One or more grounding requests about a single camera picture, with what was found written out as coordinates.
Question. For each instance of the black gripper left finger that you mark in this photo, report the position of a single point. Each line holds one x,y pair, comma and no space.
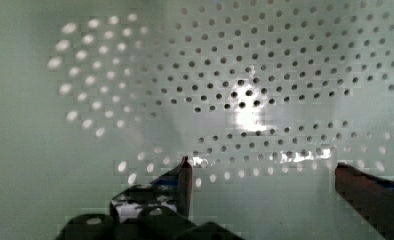
172,189

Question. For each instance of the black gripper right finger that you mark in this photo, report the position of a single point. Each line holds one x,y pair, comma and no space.
371,196

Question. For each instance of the green plastic strainer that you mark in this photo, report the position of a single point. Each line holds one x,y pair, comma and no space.
265,97

